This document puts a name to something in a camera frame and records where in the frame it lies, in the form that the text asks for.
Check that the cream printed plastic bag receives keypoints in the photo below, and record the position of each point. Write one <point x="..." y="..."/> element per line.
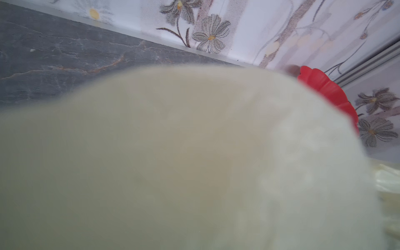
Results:
<point x="191" y="158"/>

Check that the red flower-shaped plate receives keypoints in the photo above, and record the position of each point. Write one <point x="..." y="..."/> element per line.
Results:
<point x="318" y="81"/>

